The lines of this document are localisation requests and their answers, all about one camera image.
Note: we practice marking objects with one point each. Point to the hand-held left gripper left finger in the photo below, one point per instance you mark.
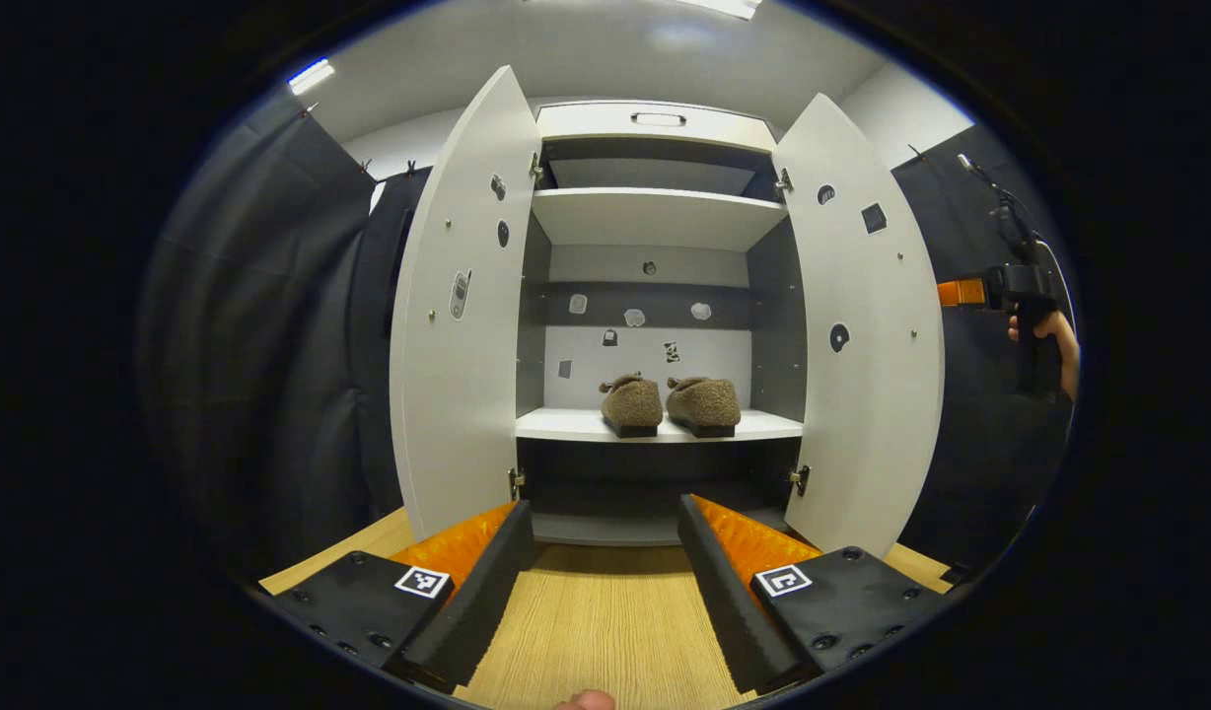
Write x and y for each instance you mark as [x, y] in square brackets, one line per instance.
[487, 602]

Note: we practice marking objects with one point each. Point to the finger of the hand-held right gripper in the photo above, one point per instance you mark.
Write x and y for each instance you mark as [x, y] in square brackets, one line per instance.
[962, 293]

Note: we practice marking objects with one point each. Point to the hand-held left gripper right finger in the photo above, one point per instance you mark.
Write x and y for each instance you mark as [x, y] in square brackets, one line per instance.
[724, 602]

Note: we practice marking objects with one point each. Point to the brown fuzzy shoe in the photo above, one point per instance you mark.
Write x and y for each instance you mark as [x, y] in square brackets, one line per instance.
[704, 402]
[632, 402]

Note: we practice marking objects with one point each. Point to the white shoe cabinet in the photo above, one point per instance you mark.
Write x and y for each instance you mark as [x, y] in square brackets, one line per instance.
[655, 217]

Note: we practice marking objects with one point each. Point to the black backdrop cloth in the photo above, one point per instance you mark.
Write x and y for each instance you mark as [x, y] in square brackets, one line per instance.
[270, 345]

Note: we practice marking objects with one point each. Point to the ceiling light panel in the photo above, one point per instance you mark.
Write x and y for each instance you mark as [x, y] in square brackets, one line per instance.
[724, 7]

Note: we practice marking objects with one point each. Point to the ceiling light strip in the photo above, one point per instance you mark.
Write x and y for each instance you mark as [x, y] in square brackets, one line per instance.
[312, 76]

